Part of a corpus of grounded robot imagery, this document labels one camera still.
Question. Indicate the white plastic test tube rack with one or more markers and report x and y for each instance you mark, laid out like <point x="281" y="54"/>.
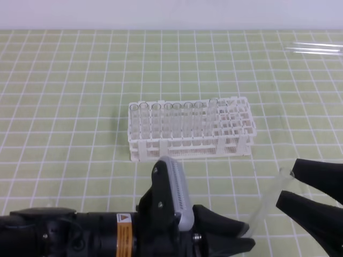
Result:
<point x="150" y="131"/>

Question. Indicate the clear test tube in rack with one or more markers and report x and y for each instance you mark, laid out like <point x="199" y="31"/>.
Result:
<point x="177" y="117"/>
<point x="187" y="119"/>
<point x="197" y="121"/>
<point x="210" y="116"/>

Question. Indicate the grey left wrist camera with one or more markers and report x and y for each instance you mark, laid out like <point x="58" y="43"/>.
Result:
<point x="180" y="193"/>

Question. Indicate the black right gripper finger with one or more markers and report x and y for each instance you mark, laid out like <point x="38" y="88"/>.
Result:
<point x="323" y="222"/>
<point x="324" y="176"/>

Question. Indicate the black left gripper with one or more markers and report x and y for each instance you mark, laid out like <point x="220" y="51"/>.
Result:
<point x="152" y="230"/>

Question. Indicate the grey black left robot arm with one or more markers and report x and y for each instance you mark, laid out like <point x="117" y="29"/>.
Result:
<point x="45" y="232"/>

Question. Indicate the clear glass test tube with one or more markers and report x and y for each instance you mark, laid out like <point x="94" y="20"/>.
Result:
<point x="269" y="199"/>

